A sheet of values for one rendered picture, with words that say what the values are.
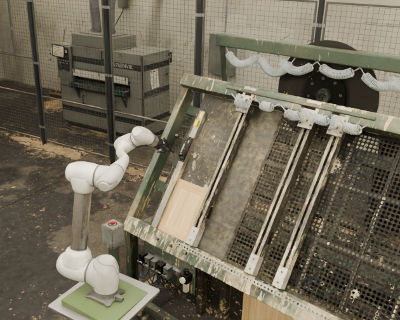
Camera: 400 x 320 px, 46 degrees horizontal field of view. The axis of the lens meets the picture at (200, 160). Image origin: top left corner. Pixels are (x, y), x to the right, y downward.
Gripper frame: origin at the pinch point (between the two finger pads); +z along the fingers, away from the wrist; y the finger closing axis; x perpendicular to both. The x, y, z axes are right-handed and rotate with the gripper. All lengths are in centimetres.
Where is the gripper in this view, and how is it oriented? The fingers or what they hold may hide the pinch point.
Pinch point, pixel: (170, 150)
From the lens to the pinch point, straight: 346.6
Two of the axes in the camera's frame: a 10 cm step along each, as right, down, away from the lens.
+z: 5.1, 3.0, 8.1
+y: -3.9, 9.2, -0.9
